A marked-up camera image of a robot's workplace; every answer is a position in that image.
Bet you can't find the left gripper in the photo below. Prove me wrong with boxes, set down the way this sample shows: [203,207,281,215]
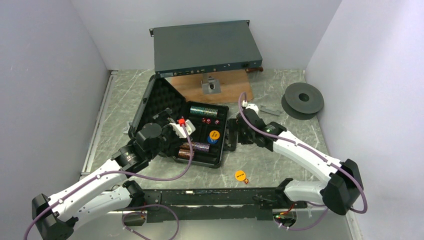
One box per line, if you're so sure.
[148,108,192,160]

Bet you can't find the orange big blind button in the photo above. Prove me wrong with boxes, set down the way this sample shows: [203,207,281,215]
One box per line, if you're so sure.
[209,130,221,141]

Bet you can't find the blue small blind button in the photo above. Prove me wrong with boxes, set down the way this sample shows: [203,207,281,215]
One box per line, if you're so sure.
[207,136,218,144]

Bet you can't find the black poker set case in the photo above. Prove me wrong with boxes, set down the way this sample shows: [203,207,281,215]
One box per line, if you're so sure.
[128,75,229,169]

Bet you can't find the orange brown poker chip stack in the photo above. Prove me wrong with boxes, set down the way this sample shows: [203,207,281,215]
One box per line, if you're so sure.
[180,142,196,151]

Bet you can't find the purple poker chip stack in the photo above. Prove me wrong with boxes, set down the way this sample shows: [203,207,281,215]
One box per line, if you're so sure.
[193,142,210,153]

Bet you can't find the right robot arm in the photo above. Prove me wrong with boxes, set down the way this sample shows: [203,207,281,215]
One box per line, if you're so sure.
[236,107,368,216]

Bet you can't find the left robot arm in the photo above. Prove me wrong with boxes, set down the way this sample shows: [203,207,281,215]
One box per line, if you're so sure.
[31,108,196,240]

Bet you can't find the small grey metal plate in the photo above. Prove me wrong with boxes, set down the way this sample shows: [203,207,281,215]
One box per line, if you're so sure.
[259,105,281,116]

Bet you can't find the green poker chip stack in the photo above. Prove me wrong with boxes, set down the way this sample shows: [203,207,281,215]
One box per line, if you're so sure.
[189,106,205,116]

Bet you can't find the yellow big blind button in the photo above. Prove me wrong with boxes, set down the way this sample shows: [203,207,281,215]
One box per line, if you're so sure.
[234,170,247,182]

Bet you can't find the wooden board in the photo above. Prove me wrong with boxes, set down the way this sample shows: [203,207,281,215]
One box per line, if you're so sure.
[169,70,254,104]

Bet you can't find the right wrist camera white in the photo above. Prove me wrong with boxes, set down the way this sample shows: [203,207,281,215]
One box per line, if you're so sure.
[241,100,259,114]

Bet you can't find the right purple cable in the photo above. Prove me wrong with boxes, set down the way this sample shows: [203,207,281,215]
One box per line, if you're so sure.
[237,92,369,232]

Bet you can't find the purple cable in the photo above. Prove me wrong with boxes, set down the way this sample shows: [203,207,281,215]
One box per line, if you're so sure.
[23,123,194,240]
[237,92,369,232]

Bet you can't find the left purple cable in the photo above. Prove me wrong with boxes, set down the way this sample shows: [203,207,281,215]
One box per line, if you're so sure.
[23,123,194,240]

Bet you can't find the silver metal stand bracket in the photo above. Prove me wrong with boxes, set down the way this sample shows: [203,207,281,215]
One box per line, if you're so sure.
[201,73,221,95]

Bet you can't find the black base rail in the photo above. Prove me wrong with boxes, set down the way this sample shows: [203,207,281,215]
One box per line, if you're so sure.
[124,187,307,223]

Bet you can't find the black cable spool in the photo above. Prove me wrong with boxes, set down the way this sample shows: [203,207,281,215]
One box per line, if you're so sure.
[281,82,325,120]

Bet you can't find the grey rack network switch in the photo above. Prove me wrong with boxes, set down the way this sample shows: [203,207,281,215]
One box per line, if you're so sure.
[149,20,263,78]

